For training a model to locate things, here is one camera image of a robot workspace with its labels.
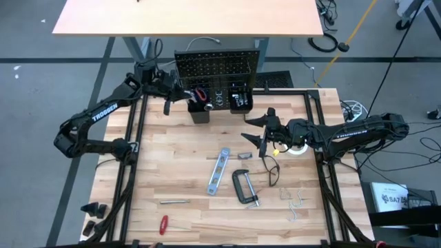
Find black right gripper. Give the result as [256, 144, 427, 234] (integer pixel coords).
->
[240, 107, 314, 158]

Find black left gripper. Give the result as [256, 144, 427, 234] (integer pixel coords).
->
[156, 70, 194, 116]

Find grey torpedo level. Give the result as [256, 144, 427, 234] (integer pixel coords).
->
[206, 147, 231, 196]

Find silver socket extension bar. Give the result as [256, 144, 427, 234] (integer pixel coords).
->
[158, 198, 192, 205]

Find red T-handle hex key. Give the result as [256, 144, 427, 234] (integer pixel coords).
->
[158, 214, 192, 236]

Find tall black pegboard bin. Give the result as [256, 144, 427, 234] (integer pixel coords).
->
[187, 91, 212, 125]

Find short black pegboard bin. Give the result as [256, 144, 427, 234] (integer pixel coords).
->
[227, 87, 254, 115]

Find black metal pegboard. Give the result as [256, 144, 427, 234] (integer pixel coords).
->
[174, 49, 261, 112]

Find white tape roll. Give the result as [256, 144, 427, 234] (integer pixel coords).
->
[283, 141, 310, 156]

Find black framed safety glasses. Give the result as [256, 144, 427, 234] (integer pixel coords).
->
[260, 154, 281, 188]

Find black perforated metal panel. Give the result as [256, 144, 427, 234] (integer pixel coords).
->
[257, 70, 295, 90]

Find black C-clamp silver screw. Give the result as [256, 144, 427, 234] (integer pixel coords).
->
[231, 168, 260, 209]

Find light wood desk grey legs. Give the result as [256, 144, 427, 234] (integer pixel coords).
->
[51, 0, 325, 90]

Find white power strip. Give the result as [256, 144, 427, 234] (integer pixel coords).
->
[344, 109, 362, 123]

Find white printed cardboard box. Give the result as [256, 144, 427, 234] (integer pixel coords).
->
[369, 181, 410, 214]

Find black shelf cart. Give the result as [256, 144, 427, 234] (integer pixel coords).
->
[367, 187, 441, 238]

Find grey rolling cart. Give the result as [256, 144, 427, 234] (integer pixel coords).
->
[394, 0, 441, 32]

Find black wire pegboard basket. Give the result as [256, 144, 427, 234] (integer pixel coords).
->
[174, 65, 256, 92]

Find black aluminium table frame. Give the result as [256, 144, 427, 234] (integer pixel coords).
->
[105, 81, 378, 248]

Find white cable with plug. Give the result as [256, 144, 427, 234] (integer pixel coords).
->
[165, 35, 221, 68]

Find coiled black cable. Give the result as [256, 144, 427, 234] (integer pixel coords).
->
[307, 32, 340, 54]

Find white coiled cable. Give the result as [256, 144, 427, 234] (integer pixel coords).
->
[340, 99, 372, 124]

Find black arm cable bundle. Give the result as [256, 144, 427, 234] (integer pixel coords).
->
[92, 165, 137, 244]
[318, 168, 368, 244]

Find black cable tangle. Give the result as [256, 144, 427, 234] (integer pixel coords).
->
[315, 0, 338, 27]

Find thin taut black cable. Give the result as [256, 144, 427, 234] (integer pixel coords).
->
[363, 0, 424, 120]

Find black floor cable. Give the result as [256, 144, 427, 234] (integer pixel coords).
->
[419, 136, 441, 165]
[408, 120, 441, 127]

